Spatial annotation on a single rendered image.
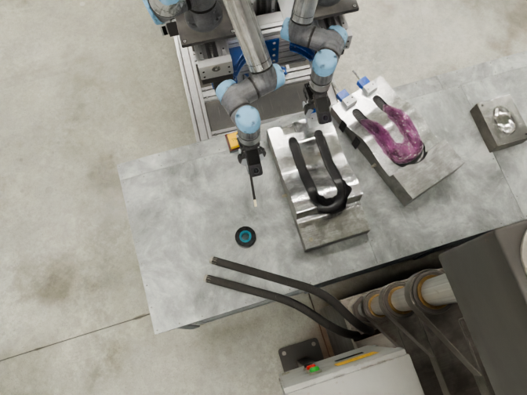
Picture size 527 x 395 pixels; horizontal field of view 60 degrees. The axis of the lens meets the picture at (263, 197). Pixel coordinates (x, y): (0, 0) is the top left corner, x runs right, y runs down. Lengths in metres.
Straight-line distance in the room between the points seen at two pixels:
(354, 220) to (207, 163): 0.63
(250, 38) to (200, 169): 0.67
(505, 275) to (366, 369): 0.54
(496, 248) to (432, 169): 1.24
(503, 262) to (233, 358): 2.06
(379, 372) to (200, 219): 0.99
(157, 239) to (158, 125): 1.20
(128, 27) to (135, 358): 2.07
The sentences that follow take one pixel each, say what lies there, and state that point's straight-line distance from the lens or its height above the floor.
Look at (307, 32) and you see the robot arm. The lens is 1.63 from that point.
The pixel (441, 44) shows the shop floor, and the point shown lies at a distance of 3.34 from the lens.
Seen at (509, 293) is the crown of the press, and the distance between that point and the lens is 0.67.
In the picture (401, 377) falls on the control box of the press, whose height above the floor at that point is 1.47.
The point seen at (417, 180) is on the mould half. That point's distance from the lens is 1.85.
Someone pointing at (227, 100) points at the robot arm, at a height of 1.28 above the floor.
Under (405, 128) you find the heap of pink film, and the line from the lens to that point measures 1.92.
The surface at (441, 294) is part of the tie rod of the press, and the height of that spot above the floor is 1.66.
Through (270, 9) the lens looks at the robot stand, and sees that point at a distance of 2.10.
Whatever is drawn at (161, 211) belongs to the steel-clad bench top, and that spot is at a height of 0.80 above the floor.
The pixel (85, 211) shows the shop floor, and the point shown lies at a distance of 2.85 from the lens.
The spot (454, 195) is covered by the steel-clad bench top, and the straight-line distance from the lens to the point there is 2.00.
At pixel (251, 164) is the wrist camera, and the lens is 1.58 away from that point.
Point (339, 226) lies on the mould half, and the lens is 1.78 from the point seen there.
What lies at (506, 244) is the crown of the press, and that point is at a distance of 0.65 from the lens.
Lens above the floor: 2.57
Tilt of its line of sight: 73 degrees down
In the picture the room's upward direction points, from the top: 1 degrees counter-clockwise
